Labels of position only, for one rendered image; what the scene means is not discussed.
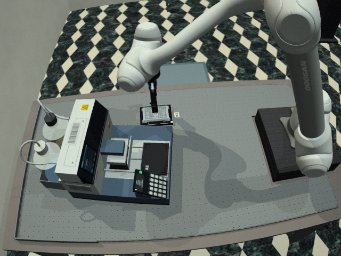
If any white and black benchtop lab machine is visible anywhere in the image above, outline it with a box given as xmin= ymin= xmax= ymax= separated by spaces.
xmin=55 ymin=99 xmax=173 ymax=205

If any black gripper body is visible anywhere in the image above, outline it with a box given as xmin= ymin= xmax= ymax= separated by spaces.
xmin=149 ymin=72 xmax=160 ymax=87

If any clear plastic bottle with black cap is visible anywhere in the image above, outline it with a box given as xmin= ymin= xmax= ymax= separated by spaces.
xmin=42 ymin=113 xmax=69 ymax=148

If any black rectangular frame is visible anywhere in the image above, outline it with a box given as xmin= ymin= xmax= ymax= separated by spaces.
xmin=140 ymin=104 xmax=173 ymax=126

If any grey curved hose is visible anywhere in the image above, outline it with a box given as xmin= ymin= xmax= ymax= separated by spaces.
xmin=37 ymin=99 xmax=69 ymax=120

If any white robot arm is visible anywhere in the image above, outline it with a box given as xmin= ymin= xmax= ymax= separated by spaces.
xmin=117 ymin=0 xmax=333 ymax=178

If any clear plastic bottle with grey cap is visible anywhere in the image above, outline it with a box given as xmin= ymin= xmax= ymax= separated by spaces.
xmin=33 ymin=140 xmax=60 ymax=182

